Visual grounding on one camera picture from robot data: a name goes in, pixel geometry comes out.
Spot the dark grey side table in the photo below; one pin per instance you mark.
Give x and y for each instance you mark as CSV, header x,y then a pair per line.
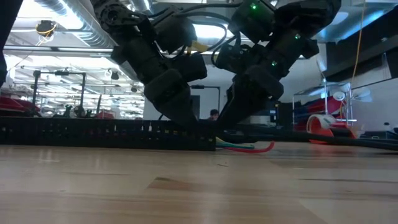
x,y
357,59

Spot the orange tape dispenser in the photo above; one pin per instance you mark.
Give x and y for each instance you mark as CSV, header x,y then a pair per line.
x,y
315,124

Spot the black aluminium table frame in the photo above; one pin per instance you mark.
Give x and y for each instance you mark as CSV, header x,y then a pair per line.
x,y
373,135

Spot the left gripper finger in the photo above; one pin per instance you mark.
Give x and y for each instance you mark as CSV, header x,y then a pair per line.
x,y
186,109
171,109

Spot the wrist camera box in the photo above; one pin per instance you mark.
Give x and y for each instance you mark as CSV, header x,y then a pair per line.
x,y
189,67
230,57

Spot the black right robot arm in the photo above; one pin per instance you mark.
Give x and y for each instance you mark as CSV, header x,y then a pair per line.
x,y
289,46

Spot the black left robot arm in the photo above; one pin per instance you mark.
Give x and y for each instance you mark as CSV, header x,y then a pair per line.
x,y
140,56

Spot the red storage bins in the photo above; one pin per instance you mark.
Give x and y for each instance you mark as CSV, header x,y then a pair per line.
x,y
320,107
15,105
104,114

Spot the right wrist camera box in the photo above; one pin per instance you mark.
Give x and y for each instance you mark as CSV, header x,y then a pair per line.
x,y
230,57

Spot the long ceiling light bar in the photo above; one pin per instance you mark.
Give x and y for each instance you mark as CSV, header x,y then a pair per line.
x,y
62,49

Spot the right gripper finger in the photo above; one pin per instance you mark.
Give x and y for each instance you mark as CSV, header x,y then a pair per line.
x,y
233,109
248,109

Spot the silver ventilation duct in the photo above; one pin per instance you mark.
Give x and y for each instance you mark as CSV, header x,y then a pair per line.
x,y
87,25

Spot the person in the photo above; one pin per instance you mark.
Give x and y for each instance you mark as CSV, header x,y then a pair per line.
x,y
214,113

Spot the black background robot arm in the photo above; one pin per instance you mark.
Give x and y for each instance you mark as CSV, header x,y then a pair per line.
x,y
79,111

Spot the white fan on stand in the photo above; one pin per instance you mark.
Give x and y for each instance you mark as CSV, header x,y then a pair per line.
x,y
362,93

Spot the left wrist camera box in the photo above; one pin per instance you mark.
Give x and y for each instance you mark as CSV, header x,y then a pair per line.
x,y
189,67

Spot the black background station frame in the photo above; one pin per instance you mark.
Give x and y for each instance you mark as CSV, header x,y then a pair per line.
x,y
83,93
199,86

